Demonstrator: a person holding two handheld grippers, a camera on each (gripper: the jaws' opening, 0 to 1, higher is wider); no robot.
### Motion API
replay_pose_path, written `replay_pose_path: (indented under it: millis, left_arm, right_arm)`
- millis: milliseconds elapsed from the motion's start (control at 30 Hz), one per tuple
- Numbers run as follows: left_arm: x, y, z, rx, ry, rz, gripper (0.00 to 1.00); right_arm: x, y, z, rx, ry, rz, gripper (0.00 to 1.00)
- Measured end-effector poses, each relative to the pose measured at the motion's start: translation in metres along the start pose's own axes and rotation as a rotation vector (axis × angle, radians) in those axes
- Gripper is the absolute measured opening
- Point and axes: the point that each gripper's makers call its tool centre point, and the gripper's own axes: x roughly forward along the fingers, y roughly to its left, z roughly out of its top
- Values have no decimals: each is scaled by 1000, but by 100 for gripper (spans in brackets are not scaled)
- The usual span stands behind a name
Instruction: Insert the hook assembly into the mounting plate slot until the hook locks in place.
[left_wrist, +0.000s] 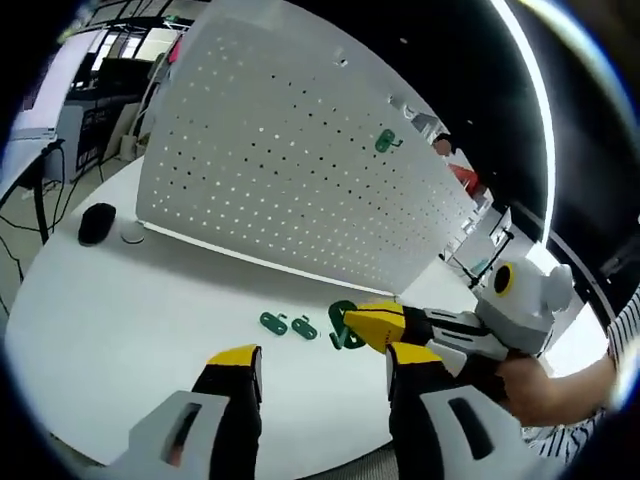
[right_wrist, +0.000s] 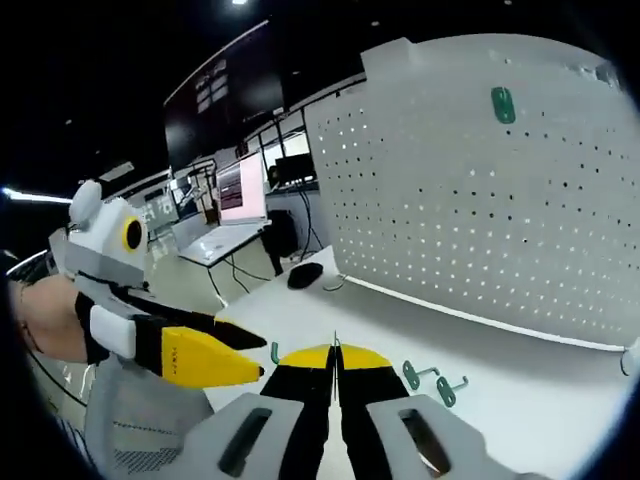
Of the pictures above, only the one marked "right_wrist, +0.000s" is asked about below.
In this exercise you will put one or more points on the white plastic box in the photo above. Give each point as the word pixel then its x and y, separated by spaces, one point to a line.
pixel 385 60

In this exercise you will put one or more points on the black computer mouse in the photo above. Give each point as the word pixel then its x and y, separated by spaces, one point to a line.
pixel 305 275

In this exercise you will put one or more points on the open white laptop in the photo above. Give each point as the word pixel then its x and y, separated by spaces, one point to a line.
pixel 245 190

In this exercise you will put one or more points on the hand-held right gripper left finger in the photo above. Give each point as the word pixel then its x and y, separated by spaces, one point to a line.
pixel 295 415

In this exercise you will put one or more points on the person's left hand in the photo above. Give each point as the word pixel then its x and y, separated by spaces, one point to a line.
pixel 52 320

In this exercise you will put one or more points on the large dark wall screen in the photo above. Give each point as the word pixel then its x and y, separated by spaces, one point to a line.
pixel 225 90

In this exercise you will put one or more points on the black box under table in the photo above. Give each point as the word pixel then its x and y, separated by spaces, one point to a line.
pixel 277 240

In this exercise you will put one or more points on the green metal hook assembly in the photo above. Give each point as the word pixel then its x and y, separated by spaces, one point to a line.
pixel 274 351
pixel 502 107
pixel 411 375
pixel 446 392

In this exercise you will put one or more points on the white perforated mounting plate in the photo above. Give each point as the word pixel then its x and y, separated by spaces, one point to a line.
pixel 450 225

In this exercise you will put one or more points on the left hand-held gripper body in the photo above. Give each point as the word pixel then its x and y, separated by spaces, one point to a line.
pixel 107 240

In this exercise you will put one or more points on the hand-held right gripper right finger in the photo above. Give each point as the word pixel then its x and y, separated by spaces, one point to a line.
pixel 375 415

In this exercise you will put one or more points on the metal frame equipment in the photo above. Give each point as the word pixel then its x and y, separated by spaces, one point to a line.
pixel 202 190

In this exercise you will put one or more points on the black desktop monitor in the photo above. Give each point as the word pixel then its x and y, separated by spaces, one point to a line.
pixel 295 170

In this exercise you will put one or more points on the white folding table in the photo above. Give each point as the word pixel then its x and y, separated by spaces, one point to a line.
pixel 200 260

